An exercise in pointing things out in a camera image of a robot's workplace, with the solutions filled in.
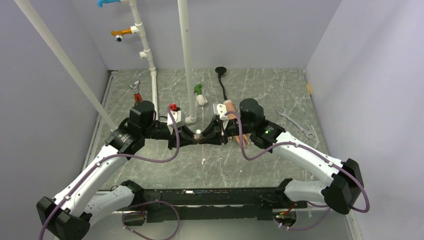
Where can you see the blue tap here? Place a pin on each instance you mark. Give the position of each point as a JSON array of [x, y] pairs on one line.
[[101, 3]]

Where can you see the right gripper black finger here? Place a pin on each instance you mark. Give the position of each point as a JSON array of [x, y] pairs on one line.
[[211, 139], [213, 128]]

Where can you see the black flexible hand stand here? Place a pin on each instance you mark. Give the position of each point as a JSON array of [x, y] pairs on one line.
[[221, 70]]

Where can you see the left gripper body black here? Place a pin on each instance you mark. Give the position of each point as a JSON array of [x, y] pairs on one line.
[[157, 131]]

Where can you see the glitter nail polish bottle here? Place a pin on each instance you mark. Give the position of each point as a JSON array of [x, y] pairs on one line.
[[198, 135]]

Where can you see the red handled adjustable wrench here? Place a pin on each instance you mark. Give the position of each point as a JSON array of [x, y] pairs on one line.
[[135, 88]]

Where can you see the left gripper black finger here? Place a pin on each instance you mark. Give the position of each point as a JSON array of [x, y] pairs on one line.
[[184, 140], [185, 132]]

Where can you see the orange tap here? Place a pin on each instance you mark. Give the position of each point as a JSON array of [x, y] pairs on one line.
[[119, 35]]

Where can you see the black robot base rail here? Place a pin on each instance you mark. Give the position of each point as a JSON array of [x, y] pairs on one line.
[[166, 204]]

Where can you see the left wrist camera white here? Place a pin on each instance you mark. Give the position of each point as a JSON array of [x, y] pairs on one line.
[[178, 116]]

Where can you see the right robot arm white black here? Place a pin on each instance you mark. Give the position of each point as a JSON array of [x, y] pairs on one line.
[[340, 185]]

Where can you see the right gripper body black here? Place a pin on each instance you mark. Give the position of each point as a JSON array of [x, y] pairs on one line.
[[232, 128]]

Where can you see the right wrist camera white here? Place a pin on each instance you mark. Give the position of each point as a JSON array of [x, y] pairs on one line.
[[220, 111]]

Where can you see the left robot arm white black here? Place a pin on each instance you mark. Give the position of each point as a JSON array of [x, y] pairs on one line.
[[70, 213]]

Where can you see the white diagonal pole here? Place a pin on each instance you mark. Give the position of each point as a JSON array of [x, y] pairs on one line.
[[34, 18]]

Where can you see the silver open-end wrench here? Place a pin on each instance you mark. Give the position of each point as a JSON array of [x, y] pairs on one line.
[[283, 113]]

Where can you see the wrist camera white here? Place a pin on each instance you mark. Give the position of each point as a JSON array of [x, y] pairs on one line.
[[220, 111], [178, 116]]

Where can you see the green valve white fitting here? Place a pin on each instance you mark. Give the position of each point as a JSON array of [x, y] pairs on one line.
[[199, 97]]

